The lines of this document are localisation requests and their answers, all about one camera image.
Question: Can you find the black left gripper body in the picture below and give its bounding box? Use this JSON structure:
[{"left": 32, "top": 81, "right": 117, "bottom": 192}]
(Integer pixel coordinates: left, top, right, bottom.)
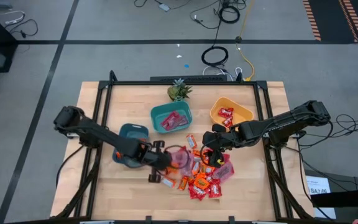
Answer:
[{"left": 132, "top": 142, "right": 173, "bottom": 170}]

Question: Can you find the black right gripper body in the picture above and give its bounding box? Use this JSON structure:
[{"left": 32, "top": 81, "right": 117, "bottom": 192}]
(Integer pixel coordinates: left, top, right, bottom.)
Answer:
[{"left": 203, "top": 124, "right": 244, "bottom": 153}]

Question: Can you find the red Twizzlers candy pack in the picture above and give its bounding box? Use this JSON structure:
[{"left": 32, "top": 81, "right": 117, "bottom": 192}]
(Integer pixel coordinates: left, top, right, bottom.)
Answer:
[{"left": 160, "top": 110, "right": 182, "bottom": 131}]

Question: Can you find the teal plastic bin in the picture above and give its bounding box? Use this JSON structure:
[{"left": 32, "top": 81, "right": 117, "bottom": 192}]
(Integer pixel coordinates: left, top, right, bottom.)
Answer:
[{"left": 150, "top": 100, "right": 193, "bottom": 135}]

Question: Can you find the dark blue plastic bin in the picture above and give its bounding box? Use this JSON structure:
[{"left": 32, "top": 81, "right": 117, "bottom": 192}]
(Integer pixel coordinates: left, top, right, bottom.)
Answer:
[{"left": 112, "top": 123, "right": 150, "bottom": 169}]

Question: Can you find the yellow plastic bin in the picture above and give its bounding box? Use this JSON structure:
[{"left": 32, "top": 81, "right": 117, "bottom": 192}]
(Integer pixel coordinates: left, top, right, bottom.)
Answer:
[{"left": 209, "top": 96, "right": 255, "bottom": 128}]

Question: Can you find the small pineapple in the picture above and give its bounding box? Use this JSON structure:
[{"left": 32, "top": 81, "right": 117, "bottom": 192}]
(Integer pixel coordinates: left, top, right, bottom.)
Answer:
[{"left": 167, "top": 78, "right": 193, "bottom": 103}]

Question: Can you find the black power strip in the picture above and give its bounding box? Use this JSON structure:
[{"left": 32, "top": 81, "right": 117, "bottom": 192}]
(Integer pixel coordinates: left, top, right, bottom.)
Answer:
[{"left": 150, "top": 75, "right": 228, "bottom": 83}]

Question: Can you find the white paper sign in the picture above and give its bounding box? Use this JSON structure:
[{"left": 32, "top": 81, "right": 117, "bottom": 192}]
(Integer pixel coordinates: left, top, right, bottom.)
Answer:
[{"left": 305, "top": 175, "right": 337, "bottom": 220}]

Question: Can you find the black computer case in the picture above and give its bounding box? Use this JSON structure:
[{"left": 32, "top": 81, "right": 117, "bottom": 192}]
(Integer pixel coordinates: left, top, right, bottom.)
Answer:
[{"left": 304, "top": 169, "right": 358, "bottom": 224}]

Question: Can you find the black mat with orange stripes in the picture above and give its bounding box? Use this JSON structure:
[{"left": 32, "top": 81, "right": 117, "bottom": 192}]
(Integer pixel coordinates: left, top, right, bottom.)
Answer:
[{"left": 301, "top": 0, "right": 358, "bottom": 44}]

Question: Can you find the white floor cable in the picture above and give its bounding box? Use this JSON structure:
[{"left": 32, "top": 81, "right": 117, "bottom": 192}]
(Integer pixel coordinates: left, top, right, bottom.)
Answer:
[{"left": 202, "top": 65, "right": 244, "bottom": 82}]

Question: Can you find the black aluminium table frame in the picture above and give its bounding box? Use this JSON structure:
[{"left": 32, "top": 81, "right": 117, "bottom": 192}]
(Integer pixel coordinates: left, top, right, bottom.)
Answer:
[{"left": 54, "top": 70, "right": 315, "bottom": 224}]

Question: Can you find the coiled black floor cable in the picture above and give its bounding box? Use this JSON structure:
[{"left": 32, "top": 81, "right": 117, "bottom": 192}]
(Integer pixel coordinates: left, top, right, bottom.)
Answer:
[
  {"left": 218, "top": 4, "right": 241, "bottom": 25},
  {"left": 201, "top": 45, "right": 229, "bottom": 67}
]

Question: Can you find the yellow cable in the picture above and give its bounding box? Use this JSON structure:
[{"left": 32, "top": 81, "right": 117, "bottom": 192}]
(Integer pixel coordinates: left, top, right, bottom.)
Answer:
[{"left": 235, "top": 0, "right": 256, "bottom": 82}]

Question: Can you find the white cable with adapter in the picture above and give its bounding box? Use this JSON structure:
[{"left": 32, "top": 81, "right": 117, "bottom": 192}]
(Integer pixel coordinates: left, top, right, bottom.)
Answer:
[{"left": 0, "top": 10, "right": 26, "bottom": 26}]

